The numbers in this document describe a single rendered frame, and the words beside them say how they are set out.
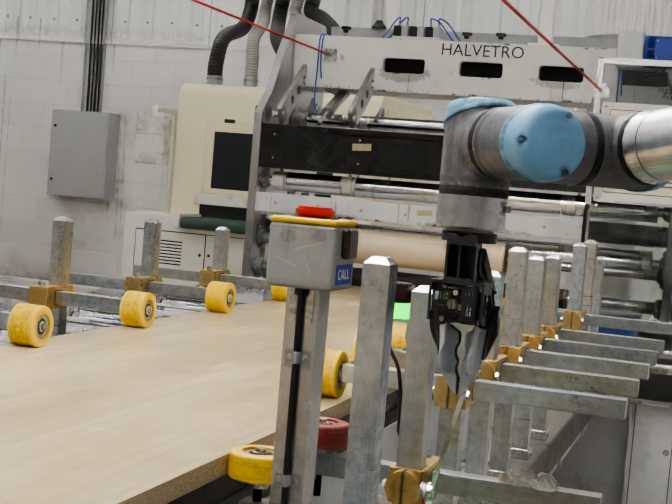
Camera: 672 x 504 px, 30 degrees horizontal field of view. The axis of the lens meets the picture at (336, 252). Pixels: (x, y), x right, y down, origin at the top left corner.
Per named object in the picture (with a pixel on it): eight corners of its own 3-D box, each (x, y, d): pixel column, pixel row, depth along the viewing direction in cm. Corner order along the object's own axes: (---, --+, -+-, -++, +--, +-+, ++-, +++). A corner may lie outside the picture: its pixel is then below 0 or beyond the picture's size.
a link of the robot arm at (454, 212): (446, 194, 167) (518, 200, 164) (443, 231, 168) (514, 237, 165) (430, 192, 159) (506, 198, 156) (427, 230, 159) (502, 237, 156)
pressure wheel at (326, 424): (350, 493, 188) (356, 417, 188) (333, 505, 181) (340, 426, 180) (300, 485, 191) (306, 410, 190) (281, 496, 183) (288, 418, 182)
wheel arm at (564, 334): (663, 353, 293) (664, 340, 293) (662, 354, 290) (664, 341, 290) (508, 334, 304) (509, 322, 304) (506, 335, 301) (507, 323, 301)
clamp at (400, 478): (440, 490, 185) (443, 456, 185) (417, 510, 172) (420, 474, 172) (403, 484, 187) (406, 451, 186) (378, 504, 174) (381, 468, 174)
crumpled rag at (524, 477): (566, 484, 178) (567, 467, 178) (559, 494, 171) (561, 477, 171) (504, 474, 180) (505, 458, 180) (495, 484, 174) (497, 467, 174)
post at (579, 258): (571, 416, 346) (588, 243, 343) (570, 418, 342) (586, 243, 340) (559, 414, 347) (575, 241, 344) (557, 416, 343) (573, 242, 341)
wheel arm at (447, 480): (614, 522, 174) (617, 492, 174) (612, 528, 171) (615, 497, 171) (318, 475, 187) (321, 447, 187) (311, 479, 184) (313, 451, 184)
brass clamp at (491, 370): (509, 382, 232) (511, 355, 232) (495, 391, 219) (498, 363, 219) (476, 377, 234) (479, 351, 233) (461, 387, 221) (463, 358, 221)
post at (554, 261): (544, 455, 298) (562, 254, 296) (541, 458, 295) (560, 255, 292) (529, 453, 299) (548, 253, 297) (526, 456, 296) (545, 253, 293)
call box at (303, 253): (351, 295, 129) (358, 220, 129) (330, 299, 123) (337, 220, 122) (288, 288, 131) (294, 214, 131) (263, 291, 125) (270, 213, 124)
